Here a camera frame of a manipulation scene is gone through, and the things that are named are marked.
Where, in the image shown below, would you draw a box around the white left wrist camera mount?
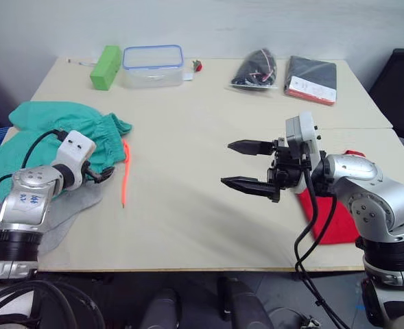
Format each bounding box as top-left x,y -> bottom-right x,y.
55,129 -> 97,191

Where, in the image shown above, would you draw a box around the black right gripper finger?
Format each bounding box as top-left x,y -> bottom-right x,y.
227,138 -> 276,157
220,175 -> 281,204

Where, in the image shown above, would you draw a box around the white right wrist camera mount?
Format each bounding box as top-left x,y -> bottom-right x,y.
285,110 -> 327,193

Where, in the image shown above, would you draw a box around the red cloth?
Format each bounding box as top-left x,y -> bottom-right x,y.
296,149 -> 367,246

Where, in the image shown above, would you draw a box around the green shorts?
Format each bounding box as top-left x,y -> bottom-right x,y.
43,111 -> 134,174

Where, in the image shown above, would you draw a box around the plastic bag of black clothes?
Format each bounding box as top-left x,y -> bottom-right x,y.
227,48 -> 280,92

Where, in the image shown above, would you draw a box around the green t-shirt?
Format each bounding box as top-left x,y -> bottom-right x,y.
0,100 -> 102,231

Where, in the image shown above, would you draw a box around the black folded garment pack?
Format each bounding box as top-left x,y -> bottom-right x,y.
283,55 -> 338,107

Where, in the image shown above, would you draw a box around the grey sock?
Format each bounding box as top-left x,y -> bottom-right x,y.
50,181 -> 104,234
38,202 -> 86,256

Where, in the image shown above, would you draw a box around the green rectangular box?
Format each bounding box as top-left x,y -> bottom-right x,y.
89,45 -> 122,92

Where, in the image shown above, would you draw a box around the clear container with blue-rimmed lid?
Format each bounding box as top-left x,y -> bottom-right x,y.
121,44 -> 185,90

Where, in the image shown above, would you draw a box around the dark grey rounded shape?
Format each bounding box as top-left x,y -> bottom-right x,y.
216,276 -> 274,329
141,287 -> 182,329

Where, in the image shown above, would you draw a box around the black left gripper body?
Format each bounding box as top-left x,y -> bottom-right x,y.
80,160 -> 102,182

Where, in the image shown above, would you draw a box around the thin white strip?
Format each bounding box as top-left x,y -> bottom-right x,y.
66,58 -> 99,67

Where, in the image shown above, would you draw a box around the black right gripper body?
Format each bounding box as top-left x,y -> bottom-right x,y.
265,136 -> 314,193

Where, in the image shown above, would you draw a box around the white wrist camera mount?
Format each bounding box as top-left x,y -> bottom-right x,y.
285,110 -> 327,193
55,129 -> 97,191

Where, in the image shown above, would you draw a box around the orange drawstring cord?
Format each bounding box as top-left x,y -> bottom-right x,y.
120,138 -> 133,210

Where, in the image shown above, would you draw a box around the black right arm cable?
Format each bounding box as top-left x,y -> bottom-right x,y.
292,142 -> 355,329

